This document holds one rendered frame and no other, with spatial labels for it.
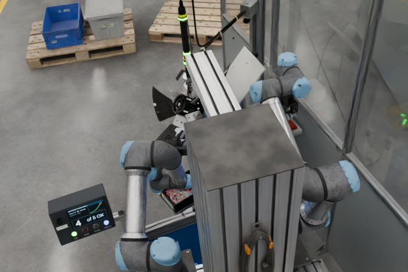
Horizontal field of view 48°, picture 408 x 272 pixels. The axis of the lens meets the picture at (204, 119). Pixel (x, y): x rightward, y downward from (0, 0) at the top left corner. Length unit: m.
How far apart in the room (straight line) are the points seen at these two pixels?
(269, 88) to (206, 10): 3.97
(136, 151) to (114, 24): 3.37
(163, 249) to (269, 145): 0.87
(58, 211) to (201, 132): 1.10
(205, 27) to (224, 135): 4.13
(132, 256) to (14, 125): 3.01
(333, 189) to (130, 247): 0.84
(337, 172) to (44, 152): 3.16
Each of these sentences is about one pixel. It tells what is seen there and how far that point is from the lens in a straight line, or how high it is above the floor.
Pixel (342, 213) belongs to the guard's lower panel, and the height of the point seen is 0.54.
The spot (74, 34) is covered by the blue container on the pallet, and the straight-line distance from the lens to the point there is 5.27.
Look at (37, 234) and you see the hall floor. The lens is 3.77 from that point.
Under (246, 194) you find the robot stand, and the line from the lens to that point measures 1.13.
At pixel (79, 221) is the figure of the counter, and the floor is 1.17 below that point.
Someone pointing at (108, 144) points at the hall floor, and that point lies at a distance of 4.20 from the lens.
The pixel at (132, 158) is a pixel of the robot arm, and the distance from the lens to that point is 1.96.
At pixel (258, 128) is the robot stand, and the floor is 2.03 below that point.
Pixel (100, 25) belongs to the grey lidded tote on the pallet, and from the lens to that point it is 5.22.
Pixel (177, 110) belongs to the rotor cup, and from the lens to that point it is 2.56.
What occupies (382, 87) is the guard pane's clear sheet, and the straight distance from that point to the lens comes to 2.19.
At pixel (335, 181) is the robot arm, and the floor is 1.65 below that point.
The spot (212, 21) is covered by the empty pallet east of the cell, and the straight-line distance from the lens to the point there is 5.42.
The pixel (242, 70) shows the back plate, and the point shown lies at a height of 1.28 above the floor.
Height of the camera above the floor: 2.87
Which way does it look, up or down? 42 degrees down
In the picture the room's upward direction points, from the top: 5 degrees counter-clockwise
